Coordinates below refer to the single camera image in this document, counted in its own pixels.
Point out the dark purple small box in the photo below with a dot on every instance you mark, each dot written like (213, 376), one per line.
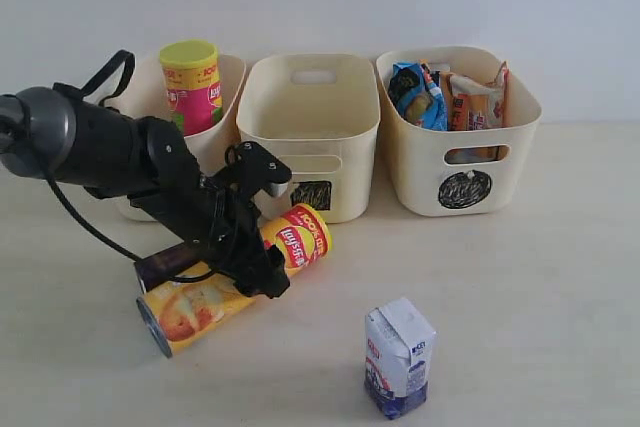
(156, 269)

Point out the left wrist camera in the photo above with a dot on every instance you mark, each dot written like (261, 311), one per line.
(252, 168)

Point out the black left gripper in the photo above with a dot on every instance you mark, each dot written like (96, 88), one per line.
(210, 217)

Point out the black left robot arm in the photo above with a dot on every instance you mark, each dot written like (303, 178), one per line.
(56, 136)

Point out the pink chips can yellow lid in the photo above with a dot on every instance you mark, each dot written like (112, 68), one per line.
(193, 85)

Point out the cream bin with circle mark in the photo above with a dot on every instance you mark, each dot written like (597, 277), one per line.
(456, 173)

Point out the blue noodle snack bag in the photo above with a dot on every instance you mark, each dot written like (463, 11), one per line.
(415, 92)

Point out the cream bin with square mark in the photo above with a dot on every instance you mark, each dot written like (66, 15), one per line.
(319, 115)

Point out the white blue milk carton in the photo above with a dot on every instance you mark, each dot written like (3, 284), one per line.
(399, 345)

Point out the orange noodle snack bag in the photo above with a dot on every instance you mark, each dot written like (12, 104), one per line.
(474, 106)

